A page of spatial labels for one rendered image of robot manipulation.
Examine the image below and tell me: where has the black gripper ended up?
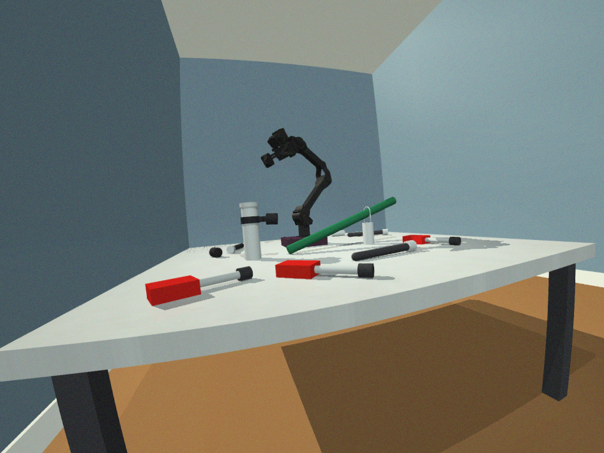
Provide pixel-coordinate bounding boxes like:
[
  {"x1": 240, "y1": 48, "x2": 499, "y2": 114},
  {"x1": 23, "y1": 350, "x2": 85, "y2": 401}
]
[{"x1": 261, "y1": 140, "x2": 299, "y2": 168}]

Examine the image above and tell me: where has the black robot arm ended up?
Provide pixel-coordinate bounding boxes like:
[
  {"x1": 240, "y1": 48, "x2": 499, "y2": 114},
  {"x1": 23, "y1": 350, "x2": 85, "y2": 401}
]
[{"x1": 268, "y1": 128, "x2": 332, "y2": 237}]

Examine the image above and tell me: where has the white capped post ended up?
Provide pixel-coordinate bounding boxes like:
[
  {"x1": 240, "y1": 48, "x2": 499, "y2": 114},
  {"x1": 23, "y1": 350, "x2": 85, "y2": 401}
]
[{"x1": 239, "y1": 202, "x2": 261, "y2": 260}]

